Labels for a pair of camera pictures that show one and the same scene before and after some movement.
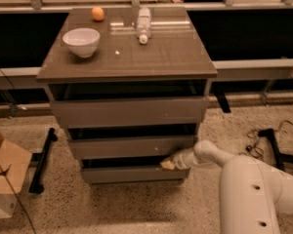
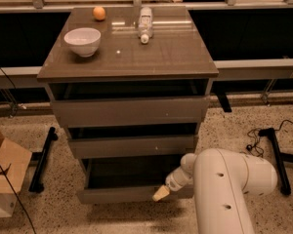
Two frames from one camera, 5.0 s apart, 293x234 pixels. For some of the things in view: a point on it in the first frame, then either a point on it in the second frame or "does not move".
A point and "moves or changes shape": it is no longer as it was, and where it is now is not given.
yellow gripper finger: [167, 165] → [161, 193]
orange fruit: [97, 14] does not move
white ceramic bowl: [82, 41] does not move
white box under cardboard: [2, 206] does not move
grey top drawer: [188, 111] does not move
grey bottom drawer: [133, 175] moves or changes shape
